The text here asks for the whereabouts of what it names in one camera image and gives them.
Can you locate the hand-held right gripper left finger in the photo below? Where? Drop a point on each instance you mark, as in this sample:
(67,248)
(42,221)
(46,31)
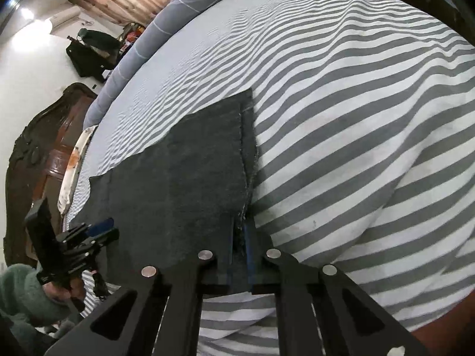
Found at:
(232,278)

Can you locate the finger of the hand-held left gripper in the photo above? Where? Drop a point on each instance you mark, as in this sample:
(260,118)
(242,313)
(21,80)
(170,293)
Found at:
(103,224)
(107,236)

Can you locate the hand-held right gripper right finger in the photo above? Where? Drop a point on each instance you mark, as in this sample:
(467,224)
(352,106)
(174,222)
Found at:
(252,263)

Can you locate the dark grey denim pants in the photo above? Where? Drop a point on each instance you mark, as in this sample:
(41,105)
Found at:
(185,178)

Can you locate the person's left forearm green sleeve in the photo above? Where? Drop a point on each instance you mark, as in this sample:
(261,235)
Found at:
(26,293)

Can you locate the person's left hand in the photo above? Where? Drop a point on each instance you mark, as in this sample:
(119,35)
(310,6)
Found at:
(68,291)

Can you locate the floral pillow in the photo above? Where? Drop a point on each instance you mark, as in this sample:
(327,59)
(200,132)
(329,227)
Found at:
(72,170)

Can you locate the carved dark wooden headboard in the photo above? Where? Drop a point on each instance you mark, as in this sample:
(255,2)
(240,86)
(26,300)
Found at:
(40,144)

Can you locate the hanging dark clothes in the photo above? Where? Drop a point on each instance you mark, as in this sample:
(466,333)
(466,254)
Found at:
(92,53)

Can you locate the grey white striped bed sheet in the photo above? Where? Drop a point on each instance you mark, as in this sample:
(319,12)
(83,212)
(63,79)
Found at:
(352,118)

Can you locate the grey bolster with white lines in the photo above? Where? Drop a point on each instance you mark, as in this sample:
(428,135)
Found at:
(156,33)

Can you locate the white air conditioner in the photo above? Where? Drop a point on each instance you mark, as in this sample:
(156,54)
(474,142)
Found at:
(65,16)

